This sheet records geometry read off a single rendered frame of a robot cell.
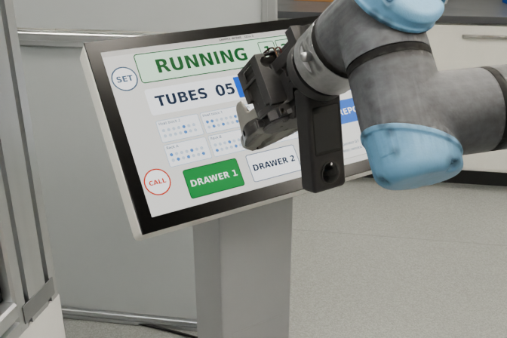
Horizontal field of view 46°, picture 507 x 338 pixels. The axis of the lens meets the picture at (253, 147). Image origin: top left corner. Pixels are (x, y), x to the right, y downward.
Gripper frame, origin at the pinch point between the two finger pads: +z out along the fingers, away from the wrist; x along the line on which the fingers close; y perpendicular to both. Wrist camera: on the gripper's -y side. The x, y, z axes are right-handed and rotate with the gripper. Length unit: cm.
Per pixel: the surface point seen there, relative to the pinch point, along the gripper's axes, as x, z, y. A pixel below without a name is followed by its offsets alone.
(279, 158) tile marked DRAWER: -12.2, 14.9, 0.8
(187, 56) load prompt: -2.5, 15.0, 21.2
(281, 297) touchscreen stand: -18, 43, -21
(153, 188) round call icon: 9.8, 14.9, 1.1
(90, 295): -2, 154, -2
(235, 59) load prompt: -10.8, 15.0, 19.5
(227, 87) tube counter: -7.6, 15.0, 14.7
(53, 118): 1, 114, 52
